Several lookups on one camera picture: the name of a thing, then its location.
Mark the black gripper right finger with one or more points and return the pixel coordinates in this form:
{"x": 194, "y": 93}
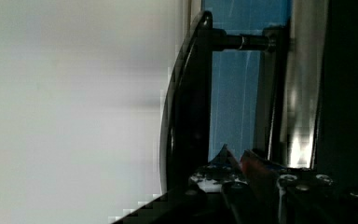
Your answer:
{"x": 298, "y": 195}

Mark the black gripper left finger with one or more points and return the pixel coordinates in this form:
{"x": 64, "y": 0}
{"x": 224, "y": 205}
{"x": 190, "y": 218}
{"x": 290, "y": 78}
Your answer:
{"x": 215, "y": 193}

